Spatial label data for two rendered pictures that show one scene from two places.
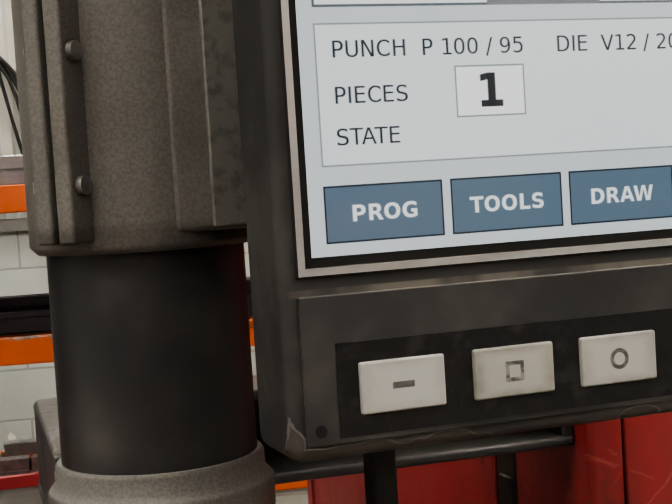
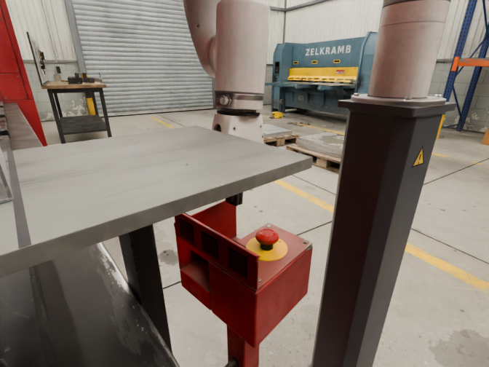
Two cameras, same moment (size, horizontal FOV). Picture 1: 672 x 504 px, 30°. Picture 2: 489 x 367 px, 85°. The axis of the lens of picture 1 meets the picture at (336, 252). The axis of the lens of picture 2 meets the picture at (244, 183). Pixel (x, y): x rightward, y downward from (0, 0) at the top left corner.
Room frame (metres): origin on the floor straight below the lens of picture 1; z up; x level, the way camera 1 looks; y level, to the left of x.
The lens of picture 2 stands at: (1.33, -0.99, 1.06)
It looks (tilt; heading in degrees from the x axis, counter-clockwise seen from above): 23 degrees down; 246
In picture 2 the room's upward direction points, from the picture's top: straight up
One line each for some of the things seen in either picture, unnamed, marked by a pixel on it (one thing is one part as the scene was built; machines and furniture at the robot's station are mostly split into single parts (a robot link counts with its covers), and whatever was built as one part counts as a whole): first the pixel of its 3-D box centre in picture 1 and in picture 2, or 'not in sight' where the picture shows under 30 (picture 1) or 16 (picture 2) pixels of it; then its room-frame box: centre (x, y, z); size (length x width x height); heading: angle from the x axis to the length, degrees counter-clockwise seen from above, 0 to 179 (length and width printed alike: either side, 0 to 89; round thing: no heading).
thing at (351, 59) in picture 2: not in sight; (328, 80); (-3.25, -6.41, 0.87); 3.02 x 1.35 x 1.75; 98
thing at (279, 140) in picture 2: not in sight; (259, 134); (-0.74, -5.04, 0.07); 1.20 x 0.80 x 0.14; 96
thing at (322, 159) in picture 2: not in sight; (341, 156); (-1.12, -3.48, 0.07); 1.20 x 0.81 x 0.14; 102
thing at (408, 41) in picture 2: not in sight; (404, 57); (0.75, -1.44, 1.09); 0.19 x 0.19 x 0.18
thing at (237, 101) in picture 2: not in sight; (237, 102); (1.14, -1.43, 1.01); 0.09 x 0.08 x 0.03; 23
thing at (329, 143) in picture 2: not in sight; (343, 145); (-1.12, -3.48, 0.20); 1.01 x 0.63 x 0.12; 102
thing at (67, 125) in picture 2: not in sight; (75, 92); (1.98, -6.26, 0.75); 1.80 x 0.75 x 1.50; 98
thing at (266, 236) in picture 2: not in sight; (266, 242); (1.14, -1.33, 0.79); 0.04 x 0.04 x 0.04
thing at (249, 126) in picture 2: not in sight; (236, 137); (1.15, -1.43, 0.95); 0.10 x 0.07 x 0.11; 23
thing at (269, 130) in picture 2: not in sight; (259, 128); (-0.74, -5.04, 0.17); 0.99 x 0.63 x 0.05; 96
